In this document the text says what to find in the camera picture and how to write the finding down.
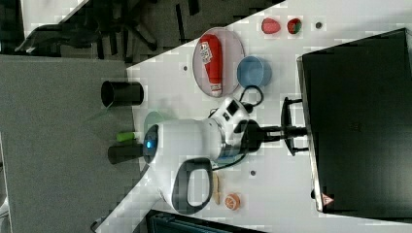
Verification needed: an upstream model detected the black cylinder post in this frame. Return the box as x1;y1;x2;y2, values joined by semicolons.
108;144;143;164
101;81;144;107

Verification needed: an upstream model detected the yellow plush star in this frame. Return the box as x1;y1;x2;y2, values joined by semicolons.
212;173;221;205

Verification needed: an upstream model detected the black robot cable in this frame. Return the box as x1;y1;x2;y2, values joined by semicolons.
238;84;265;113

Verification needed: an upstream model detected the black office chair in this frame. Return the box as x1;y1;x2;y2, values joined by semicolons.
14;0;202;61

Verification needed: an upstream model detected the black toaster oven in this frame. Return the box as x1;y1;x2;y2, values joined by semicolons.
297;28;412;222

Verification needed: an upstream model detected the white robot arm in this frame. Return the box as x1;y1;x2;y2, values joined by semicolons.
143;97;307;215

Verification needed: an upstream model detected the pink plush strawberry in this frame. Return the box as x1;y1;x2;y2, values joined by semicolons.
261;17;281;34

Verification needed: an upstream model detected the blue bowl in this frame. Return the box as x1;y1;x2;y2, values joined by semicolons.
236;55;272;87

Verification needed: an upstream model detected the green marker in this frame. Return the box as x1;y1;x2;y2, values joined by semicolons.
116;132;136;143

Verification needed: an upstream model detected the black oven door handle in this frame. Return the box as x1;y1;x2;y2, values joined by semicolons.
281;97;309;156

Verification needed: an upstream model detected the orange plush slice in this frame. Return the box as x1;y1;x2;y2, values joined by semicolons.
224;193;241;211

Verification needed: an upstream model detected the green cup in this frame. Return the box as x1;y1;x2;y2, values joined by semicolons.
212;154;246;171

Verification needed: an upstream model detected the red plush strawberry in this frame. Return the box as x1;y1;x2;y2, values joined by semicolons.
287;18;302;35

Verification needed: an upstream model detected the grey round plate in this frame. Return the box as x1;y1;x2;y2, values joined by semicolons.
192;27;245;98

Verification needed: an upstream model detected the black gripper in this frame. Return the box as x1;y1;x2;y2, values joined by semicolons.
240;120;307;153

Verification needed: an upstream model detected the red plush ketchup bottle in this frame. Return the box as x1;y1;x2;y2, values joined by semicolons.
200;34;223;97

